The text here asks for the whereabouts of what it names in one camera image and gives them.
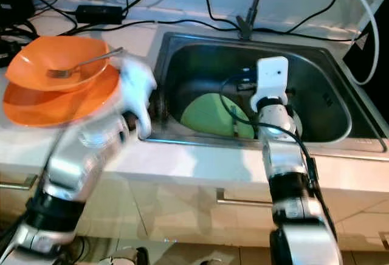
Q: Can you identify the orange bowl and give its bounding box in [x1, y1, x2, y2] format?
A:
[15, 36, 120, 93]

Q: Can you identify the beige kitchen base cabinet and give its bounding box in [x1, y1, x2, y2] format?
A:
[0, 150, 389, 253]

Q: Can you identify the thin dark utensil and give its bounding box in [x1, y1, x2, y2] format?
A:
[230, 108, 239, 137]

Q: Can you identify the green plate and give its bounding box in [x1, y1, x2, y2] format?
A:
[181, 93, 256, 139]

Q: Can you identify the chrome faucet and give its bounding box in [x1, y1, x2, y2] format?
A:
[237, 0, 269, 40]

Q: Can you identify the stainless steel sink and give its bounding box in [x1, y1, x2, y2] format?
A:
[148, 31, 388, 145]

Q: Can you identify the metal fork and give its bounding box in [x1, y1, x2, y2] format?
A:
[47, 47, 124, 79]

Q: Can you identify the black power adapter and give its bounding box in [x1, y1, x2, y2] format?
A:
[76, 5, 123, 25]

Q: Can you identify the orange plate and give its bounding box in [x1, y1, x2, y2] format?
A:
[3, 64, 122, 128]

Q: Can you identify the black appliance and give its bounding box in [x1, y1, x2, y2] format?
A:
[343, 0, 389, 84]

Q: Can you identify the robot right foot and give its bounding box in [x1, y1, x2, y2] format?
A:
[191, 256, 225, 265]

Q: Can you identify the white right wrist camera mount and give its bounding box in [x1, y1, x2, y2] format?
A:
[249, 56, 289, 112]

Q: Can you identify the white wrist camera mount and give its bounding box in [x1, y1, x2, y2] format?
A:
[249, 56, 289, 112]
[119, 58, 159, 139]

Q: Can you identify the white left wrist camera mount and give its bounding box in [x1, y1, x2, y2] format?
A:
[119, 58, 159, 139]

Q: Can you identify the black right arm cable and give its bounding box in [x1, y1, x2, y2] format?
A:
[219, 72, 320, 184]

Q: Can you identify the metal drawer handle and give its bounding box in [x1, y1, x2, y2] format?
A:
[0, 179, 41, 192]
[215, 187, 280, 208]

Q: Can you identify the white hose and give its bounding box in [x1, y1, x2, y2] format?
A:
[310, 0, 382, 87]

